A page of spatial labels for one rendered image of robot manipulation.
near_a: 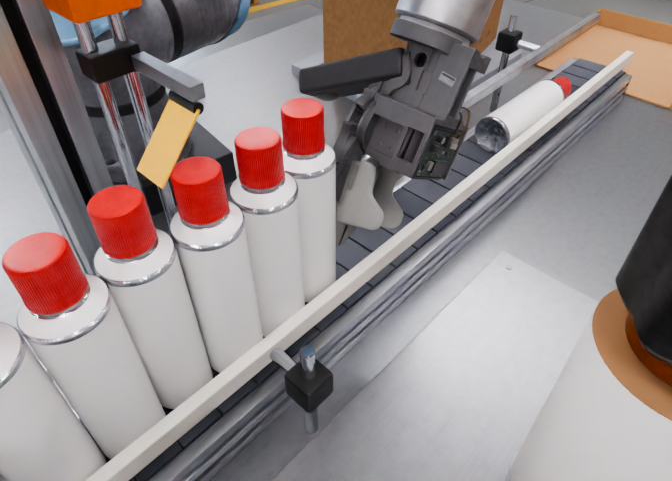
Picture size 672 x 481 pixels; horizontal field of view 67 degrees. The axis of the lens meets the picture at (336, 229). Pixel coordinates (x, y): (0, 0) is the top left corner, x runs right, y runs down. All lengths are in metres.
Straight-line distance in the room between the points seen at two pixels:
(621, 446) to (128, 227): 0.29
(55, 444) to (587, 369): 0.31
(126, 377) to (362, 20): 0.74
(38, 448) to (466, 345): 0.34
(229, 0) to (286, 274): 0.43
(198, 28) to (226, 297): 0.42
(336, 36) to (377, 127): 0.55
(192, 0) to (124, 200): 0.42
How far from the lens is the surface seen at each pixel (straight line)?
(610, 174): 0.86
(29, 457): 0.38
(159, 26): 0.68
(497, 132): 0.74
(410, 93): 0.46
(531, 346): 0.52
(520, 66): 0.81
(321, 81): 0.50
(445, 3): 0.44
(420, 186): 0.66
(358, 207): 0.47
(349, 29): 0.98
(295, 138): 0.39
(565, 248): 0.70
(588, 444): 0.32
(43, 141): 0.44
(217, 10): 0.73
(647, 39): 1.38
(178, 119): 0.34
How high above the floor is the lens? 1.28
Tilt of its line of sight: 42 degrees down
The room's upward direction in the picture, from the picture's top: straight up
